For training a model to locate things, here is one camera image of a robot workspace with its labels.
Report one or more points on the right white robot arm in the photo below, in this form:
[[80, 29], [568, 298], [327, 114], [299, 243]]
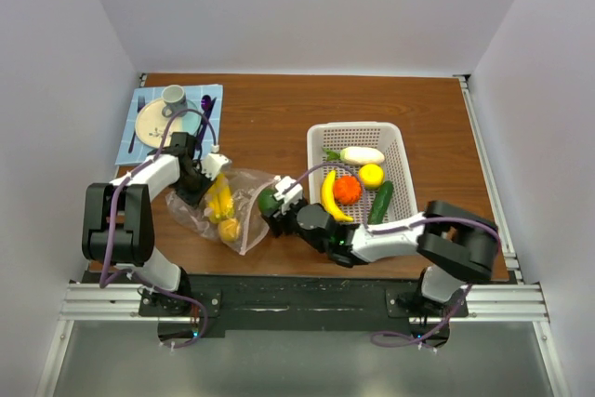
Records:
[[460, 246]]

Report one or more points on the dark green fake avocado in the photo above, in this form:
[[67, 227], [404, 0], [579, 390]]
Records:
[[266, 201]]

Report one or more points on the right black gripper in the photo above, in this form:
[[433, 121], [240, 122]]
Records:
[[283, 218]]

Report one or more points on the aluminium frame rail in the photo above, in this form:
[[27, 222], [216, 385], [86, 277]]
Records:
[[484, 303]]

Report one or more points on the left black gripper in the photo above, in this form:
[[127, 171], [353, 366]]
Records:
[[194, 199]]

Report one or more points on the purple plastic spoon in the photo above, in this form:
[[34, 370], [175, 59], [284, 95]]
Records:
[[207, 103]]

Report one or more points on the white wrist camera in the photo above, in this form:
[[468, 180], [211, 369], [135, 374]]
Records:
[[287, 190], [213, 164]]

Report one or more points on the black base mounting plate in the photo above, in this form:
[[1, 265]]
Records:
[[219, 296]]

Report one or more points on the yellow fake lemon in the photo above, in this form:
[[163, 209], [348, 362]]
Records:
[[372, 176]]

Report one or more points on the white fake bread roll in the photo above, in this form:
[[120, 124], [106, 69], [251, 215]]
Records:
[[355, 155]]

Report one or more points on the yellow fake corn cob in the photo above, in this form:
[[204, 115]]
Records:
[[219, 204]]

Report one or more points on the yellow fake banana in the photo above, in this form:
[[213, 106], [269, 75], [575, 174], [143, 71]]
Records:
[[328, 199]]

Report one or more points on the orange fake fruit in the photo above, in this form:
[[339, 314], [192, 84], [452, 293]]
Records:
[[347, 190]]

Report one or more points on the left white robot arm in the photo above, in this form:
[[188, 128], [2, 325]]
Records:
[[118, 226]]

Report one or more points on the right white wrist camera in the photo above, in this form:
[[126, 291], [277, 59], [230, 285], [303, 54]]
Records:
[[287, 190]]

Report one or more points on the small orange-yellow fake fruit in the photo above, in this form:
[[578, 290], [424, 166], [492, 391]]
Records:
[[229, 230]]

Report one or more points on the beige round plate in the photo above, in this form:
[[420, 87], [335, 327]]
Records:
[[150, 124]]

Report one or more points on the green fake cucumber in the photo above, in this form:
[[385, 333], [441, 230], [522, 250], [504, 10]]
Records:
[[381, 203]]

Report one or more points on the clear zip top bag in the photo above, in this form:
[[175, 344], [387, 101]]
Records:
[[245, 184]]

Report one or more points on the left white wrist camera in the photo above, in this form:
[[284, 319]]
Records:
[[213, 164]]

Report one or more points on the grey ceramic mug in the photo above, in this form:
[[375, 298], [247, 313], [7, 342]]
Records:
[[175, 100]]

